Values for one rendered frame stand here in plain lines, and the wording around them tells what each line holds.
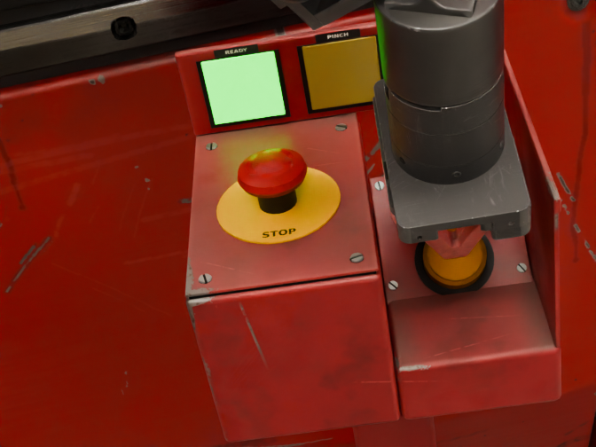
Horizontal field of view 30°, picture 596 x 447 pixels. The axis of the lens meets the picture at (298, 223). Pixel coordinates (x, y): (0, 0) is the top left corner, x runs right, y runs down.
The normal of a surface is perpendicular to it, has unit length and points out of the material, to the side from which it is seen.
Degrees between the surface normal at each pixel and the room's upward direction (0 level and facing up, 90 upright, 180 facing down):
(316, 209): 0
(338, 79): 90
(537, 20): 90
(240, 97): 90
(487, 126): 101
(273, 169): 3
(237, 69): 90
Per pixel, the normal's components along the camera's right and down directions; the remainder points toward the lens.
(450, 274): -0.11, -0.29
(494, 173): -0.14, -0.60
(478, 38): 0.53, 0.62
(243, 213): -0.15, -0.78
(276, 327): 0.04, 0.61
